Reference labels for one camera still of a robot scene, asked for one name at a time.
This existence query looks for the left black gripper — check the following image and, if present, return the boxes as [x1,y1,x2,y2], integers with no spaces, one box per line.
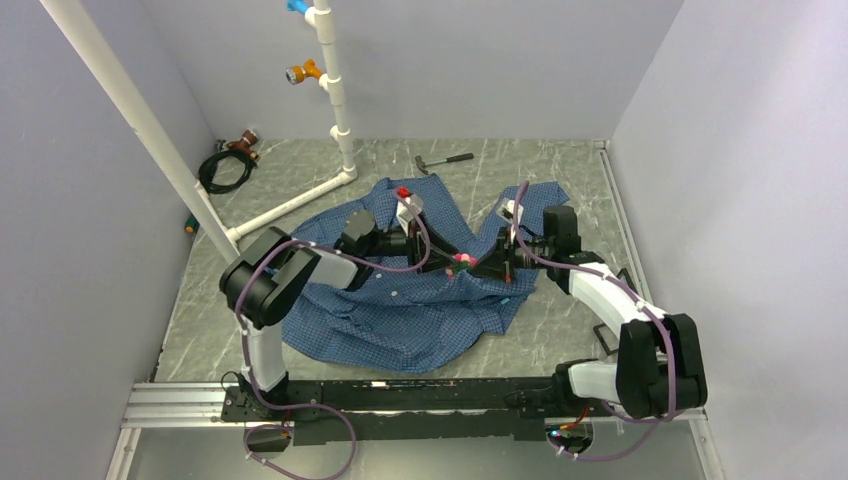
[363,212,459,274]

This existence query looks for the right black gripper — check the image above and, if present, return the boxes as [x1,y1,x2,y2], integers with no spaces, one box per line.
[469,225,554,284]

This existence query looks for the blue checkered shirt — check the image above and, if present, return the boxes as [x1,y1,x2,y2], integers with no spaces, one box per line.
[282,175,537,374]

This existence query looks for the pink flower brooch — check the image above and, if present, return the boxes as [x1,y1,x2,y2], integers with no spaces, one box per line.
[445,253,477,278]

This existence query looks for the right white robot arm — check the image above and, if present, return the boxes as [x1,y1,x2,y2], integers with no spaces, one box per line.
[469,199,708,420]

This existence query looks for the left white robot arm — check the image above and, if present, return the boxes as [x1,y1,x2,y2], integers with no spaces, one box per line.
[219,210,461,420]

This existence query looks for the green orange screwdriver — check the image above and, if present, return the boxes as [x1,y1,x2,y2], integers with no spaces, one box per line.
[184,215,199,234]

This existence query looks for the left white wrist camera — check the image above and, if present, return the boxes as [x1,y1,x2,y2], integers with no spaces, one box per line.
[395,194,423,233]

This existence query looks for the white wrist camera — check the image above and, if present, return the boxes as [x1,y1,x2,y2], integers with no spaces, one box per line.
[495,198,523,226]
[395,194,423,233]

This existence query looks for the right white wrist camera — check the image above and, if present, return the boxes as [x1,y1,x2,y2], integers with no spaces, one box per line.
[495,198,523,226]

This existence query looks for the black handled hammer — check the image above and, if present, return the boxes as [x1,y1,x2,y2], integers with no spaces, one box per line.
[414,153,475,175]

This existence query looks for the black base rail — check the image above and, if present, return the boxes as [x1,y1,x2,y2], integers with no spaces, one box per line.
[220,377,607,446]

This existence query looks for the orange hose nozzle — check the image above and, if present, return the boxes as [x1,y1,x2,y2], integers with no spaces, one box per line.
[285,58,324,85]

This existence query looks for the coiled black hose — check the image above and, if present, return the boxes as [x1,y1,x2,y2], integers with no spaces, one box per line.
[197,149,256,196]

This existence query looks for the white PVC pipe frame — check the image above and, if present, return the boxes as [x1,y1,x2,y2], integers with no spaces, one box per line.
[41,0,358,261]

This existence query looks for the blue hose nozzle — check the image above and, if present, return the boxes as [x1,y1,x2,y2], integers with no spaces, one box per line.
[286,0,311,16]

